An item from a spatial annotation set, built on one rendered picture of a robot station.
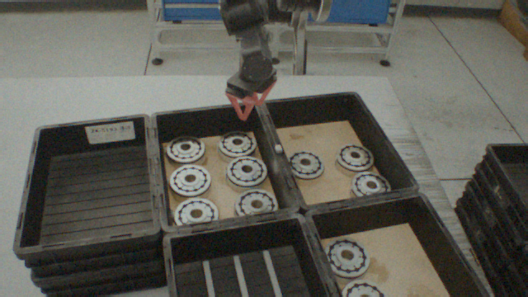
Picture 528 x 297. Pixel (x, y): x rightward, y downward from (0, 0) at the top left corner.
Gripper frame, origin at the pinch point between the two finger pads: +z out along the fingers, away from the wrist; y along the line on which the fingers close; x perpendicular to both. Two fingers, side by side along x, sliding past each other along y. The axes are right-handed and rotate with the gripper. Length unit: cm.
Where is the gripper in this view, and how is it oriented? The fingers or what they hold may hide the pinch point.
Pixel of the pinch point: (250, 109)
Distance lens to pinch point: 97.1
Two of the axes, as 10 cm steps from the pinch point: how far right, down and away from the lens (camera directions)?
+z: -0.4, 7.2, 6.9
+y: 5.3, -5.7, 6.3
